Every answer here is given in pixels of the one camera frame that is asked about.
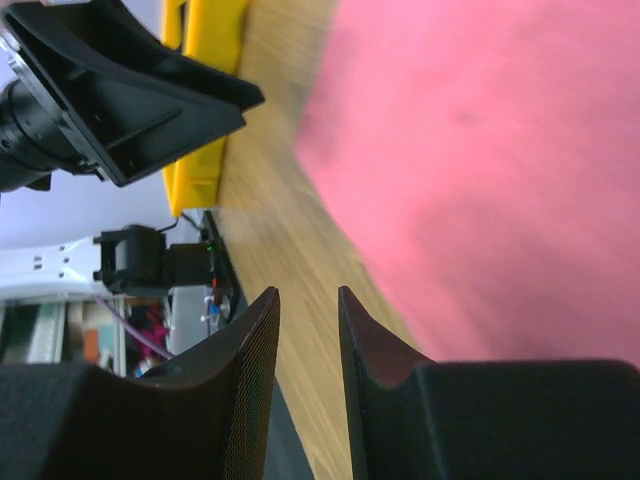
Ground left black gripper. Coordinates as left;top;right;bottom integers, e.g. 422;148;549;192
1;1;265;193

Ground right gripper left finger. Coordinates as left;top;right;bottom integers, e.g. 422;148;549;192
1;287;280;479

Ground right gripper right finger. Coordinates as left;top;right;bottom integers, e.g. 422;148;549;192
338;287;639;479

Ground red t shirt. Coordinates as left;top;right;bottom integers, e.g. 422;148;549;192
296;1;639;363

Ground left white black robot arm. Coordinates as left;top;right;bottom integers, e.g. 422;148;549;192
1;1;264;300

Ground yellow plastic bin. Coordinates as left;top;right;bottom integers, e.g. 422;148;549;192
152;1;263;217

